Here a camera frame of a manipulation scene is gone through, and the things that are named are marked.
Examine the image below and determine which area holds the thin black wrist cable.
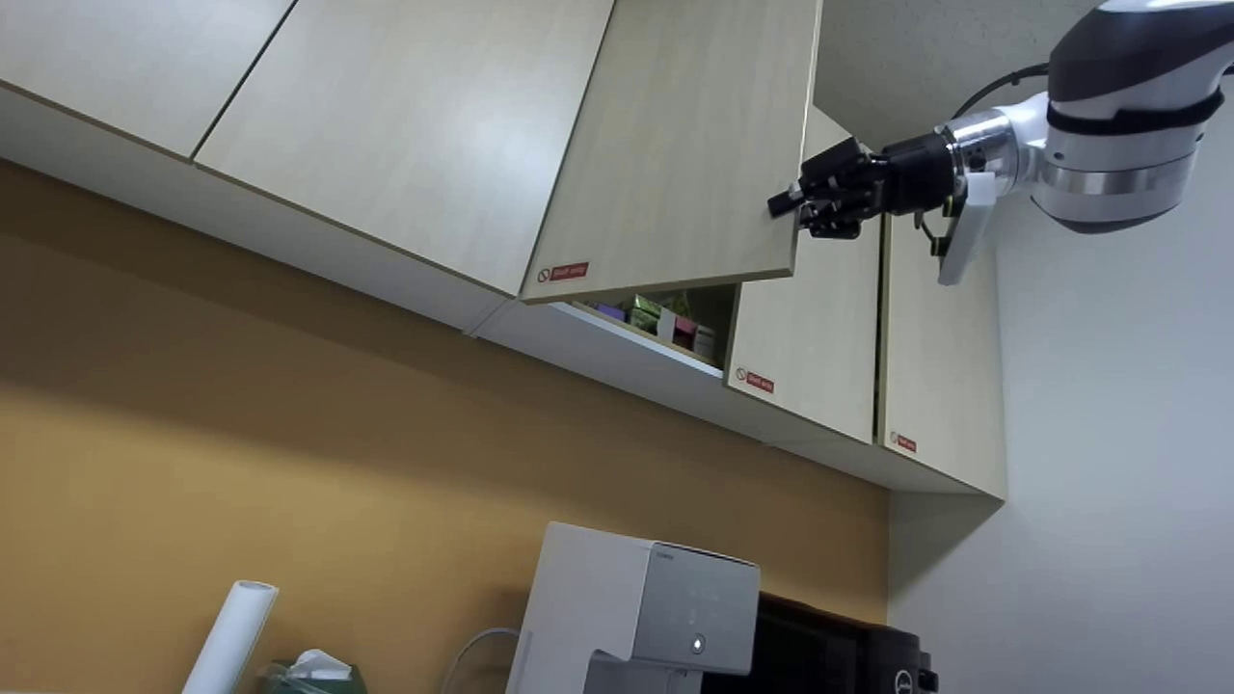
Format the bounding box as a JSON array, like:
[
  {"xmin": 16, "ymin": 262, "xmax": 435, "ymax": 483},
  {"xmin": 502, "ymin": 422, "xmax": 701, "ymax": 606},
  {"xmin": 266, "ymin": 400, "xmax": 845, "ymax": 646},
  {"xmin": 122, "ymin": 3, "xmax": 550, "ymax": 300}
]
[{"xmin": 943, "ymin": 56, "xmax": 1061, "ymax": 125}]

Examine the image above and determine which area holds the thin whitish cable loop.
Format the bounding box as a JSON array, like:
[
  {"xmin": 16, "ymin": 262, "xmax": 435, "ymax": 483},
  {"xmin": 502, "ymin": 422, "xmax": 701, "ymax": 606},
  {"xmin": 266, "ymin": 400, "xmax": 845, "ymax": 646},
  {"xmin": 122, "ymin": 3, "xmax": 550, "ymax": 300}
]
[{"xmin": 435, "ymin": 619, "xmax": 525, "ymax": 694}]

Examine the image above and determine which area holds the white silver water dispenser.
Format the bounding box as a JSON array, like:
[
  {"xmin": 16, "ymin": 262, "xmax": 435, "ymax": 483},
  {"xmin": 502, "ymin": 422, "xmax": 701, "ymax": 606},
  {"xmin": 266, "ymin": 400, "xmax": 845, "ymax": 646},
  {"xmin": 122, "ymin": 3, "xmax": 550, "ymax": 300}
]
[{"xmin": 502, "ymin": 517, "xmax": 767, "ymax": 694}]

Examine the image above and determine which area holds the black Jura coffee machine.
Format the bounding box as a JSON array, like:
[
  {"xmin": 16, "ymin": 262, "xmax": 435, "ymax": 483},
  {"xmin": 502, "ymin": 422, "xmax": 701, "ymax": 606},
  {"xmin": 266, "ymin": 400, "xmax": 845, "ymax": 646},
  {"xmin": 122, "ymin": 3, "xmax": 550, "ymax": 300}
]
[{"xmin": 696, "ymin": 588, "xmax": 943, "ymax": 694}]

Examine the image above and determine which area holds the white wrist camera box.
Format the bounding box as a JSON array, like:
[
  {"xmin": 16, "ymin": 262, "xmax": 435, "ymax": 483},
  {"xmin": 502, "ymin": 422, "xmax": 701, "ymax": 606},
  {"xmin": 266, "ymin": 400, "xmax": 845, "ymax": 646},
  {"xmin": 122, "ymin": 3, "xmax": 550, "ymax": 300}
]
[{"xmin": 931, "ymin": 164, "xmax": 1006, "ymax": 290}]

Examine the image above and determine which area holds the white paper roll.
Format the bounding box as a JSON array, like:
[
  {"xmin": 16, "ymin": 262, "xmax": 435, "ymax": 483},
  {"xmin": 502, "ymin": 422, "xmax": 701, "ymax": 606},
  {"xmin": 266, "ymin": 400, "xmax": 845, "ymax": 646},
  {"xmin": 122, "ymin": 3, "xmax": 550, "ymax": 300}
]
[{"xmin": 178, "ymin": 574, "xmax": 284, "ymax": 694}]

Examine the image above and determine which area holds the upper cabinet carcass with shelves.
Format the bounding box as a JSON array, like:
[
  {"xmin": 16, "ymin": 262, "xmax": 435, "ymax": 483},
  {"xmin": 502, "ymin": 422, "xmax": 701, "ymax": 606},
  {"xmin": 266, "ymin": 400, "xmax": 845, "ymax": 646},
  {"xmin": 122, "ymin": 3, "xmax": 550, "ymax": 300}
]
[{"xmin": 0, "ymin": 73, "xmax": 1014, "ymax": 508}]

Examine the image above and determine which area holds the plain beige cabinet door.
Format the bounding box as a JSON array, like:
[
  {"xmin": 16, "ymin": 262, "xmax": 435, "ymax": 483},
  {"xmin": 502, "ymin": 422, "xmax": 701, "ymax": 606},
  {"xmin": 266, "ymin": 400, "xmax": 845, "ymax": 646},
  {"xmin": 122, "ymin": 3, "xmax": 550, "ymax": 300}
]
[
  {"xmin": 188, "ymin": 0, "xmax": 620, "ymax": 300},
  {"xmin": 0, "ymin": 0, "xmax": 302, "ymax": 160}
]

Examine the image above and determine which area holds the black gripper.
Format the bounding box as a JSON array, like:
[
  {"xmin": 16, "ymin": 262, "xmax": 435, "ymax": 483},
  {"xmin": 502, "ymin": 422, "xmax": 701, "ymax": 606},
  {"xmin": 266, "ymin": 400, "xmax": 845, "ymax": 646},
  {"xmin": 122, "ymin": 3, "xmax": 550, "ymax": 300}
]
[{"xmin": 764, "ymin": 125, "xmax": 965, "ymax": 242}]

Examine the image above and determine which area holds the green tissue box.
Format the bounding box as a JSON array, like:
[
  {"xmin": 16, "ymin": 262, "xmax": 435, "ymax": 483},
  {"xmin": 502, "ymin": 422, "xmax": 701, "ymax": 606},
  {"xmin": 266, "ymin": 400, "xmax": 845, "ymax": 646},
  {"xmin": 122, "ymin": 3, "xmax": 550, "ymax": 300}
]
[{"xmin": 251, "ymin": 642, "xmax": 372, "ymax": 694}]

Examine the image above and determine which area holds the green white small box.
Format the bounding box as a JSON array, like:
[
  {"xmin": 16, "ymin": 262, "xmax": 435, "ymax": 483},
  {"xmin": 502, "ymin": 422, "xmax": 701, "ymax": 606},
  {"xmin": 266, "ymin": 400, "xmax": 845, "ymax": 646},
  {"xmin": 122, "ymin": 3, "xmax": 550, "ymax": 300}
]
[{"xmin": 626, "ymin": 294, "xmax": 667, "ymax": 335}]

